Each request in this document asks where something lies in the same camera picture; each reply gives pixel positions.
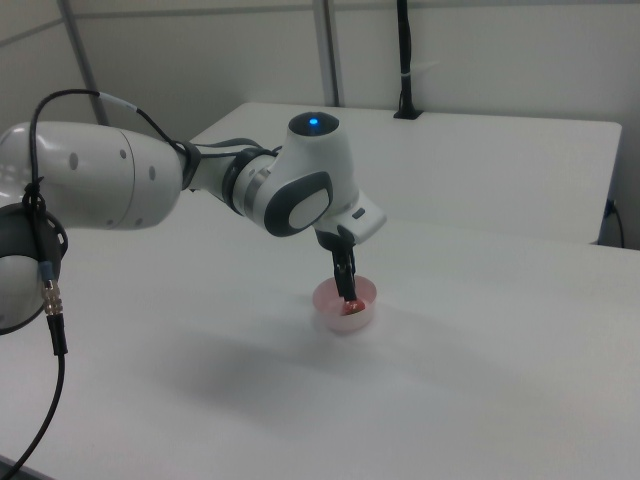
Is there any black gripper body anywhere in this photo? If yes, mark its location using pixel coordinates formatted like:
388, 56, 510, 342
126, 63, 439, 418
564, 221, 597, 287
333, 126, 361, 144
315, 225, 357, 254

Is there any pink plastic bowl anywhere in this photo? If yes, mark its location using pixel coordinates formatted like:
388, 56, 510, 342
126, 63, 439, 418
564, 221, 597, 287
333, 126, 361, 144
312, 276, 379, 336

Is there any white side table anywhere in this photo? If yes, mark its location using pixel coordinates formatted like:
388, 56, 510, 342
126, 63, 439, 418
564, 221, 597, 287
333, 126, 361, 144
189, 101, 623, 247

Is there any black pole with base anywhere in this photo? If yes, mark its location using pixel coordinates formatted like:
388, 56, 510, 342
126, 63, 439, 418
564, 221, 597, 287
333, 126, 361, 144
392, 0, 426, 121

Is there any wide grey metal frame post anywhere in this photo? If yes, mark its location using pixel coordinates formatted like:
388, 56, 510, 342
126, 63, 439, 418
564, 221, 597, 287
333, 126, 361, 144
311, 0, 347, 108

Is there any black wall power cable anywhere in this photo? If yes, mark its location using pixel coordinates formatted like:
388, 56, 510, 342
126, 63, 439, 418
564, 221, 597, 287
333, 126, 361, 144
604, 199, 627, 248

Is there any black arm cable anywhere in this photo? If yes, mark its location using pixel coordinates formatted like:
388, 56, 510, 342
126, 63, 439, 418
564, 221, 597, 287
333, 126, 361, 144
0, 88, 284, 480

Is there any thin grey metal frame post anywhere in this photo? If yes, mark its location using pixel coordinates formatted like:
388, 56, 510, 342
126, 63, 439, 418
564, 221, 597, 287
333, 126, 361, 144
56, 0, 112, 127

